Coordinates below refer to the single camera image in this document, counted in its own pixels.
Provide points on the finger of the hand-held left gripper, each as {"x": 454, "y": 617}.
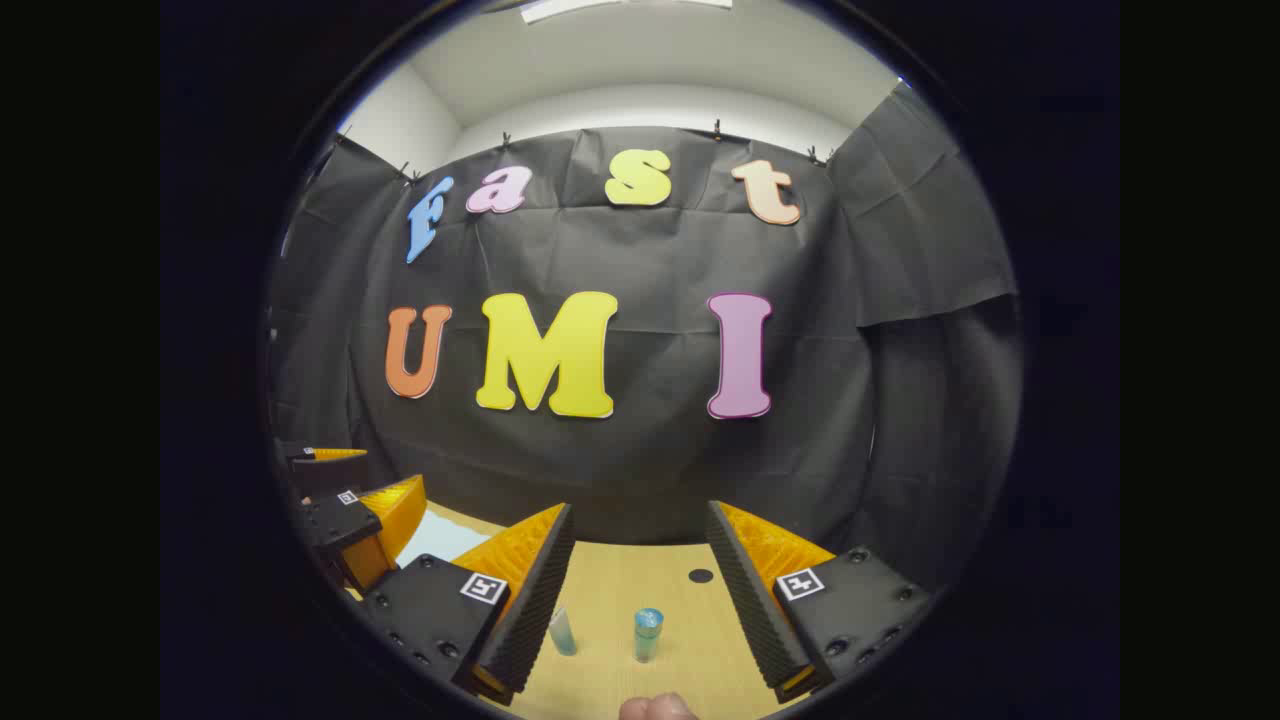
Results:
{"x": 335, "y": 525}
{"x": 320, "y": 477}

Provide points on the black backdrop cloth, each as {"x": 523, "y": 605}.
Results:
{"x": 650, "y": 250}

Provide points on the white blue skincare tube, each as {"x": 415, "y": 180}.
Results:
{"x": 563, "y": 633}

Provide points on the light blue suitcase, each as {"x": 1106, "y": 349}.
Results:
{"x": 437, "y": 540}

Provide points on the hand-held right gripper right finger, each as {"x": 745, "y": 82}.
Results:
{"x": 745, "y": 590}

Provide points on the ceiling light panel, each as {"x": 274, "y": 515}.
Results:
{"x": 620, "y": 6}

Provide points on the blue skincare bottle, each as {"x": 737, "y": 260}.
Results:
{"x": 648, "y": 635}

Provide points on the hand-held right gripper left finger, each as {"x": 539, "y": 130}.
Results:
{"x": 535, "y": 600}

